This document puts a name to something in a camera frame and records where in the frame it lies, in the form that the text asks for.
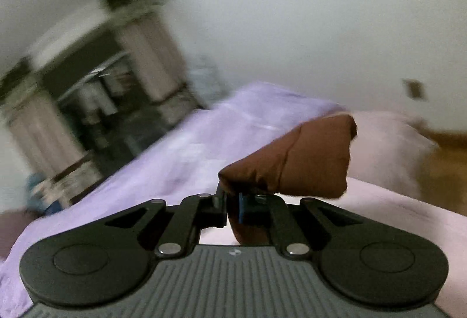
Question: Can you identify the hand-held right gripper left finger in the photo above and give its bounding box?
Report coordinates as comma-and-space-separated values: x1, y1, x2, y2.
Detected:
98, 181, 228, 259

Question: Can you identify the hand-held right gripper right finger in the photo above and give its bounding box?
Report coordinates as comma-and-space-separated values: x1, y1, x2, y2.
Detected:
238, 193, 369, 259

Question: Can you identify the rust brown pillow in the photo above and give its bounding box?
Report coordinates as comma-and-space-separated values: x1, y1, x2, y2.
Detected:
218, 114, 358, 246

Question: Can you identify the purple blanket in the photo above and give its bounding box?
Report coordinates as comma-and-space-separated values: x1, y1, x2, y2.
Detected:
0, 82, 347, 318

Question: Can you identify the pale patterned cloth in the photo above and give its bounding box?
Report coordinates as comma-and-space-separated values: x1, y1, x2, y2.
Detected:
188, 55, 227, 100

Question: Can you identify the pink bed sheet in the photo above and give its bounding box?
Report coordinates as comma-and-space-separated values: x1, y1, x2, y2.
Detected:
200, 110, 467, 318

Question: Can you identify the wooden shelf cabinet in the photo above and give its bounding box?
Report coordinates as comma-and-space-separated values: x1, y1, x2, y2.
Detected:
42, 28, 205, 176

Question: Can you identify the beige striped curtain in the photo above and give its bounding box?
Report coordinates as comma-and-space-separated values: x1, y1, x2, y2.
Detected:
116, 10, 196, 109
0, 83, 97, 204

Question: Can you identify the blue object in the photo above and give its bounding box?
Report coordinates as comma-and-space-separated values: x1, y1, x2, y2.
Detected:
26, 173, 72, 216

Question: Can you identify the brown wooden board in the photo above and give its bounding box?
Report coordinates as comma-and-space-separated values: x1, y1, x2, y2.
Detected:
414, 126, 467, 214

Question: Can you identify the wall switch plate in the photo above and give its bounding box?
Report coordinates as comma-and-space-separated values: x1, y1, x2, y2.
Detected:
402, 78, 427, 100

